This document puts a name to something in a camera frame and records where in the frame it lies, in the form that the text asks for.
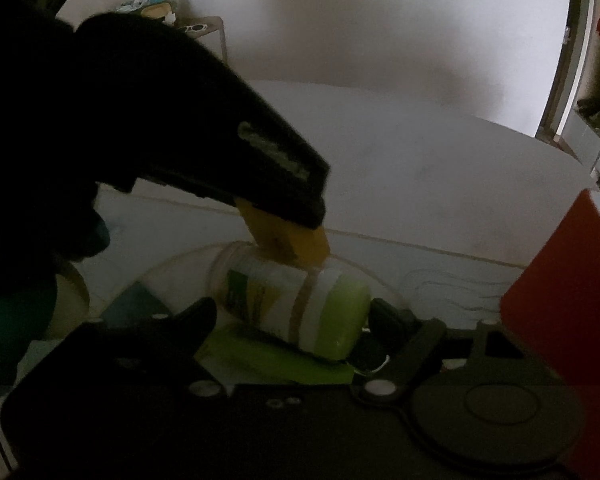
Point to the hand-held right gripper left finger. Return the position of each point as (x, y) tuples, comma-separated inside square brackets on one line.
[(199, 317)]

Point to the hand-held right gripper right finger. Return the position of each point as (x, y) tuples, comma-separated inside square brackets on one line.
[(386, 316)]

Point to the round glass plate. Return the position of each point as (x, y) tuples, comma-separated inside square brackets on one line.
[(180, 270)]

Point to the white bottle green cap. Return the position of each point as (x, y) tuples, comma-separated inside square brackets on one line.
[(290, 305)]

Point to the yellow cylindrical block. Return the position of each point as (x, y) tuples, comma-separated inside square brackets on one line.
[(292, 242)]

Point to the red cardboard box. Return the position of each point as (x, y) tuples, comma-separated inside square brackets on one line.
[(555, 305)]

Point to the teal square card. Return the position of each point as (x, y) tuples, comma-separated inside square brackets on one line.
[(132, 306)]

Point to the green flat packet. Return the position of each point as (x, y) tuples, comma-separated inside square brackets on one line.
[(275, 360)]

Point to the green tissue box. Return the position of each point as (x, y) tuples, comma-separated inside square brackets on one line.
[(156, 10)]

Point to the white sunglasses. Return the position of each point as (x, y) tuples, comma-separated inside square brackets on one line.
[(194, 28)]

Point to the white side cabinet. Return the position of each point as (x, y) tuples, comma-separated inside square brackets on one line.
[(211, 35)]

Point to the teal round object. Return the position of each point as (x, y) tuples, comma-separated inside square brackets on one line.
[(15, 330)]

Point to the dark shoes in niche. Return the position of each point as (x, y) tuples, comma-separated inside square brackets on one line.
[(594, 109)]

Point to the white wall cabinet unit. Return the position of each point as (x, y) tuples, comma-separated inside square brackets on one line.
[(592, 130)]

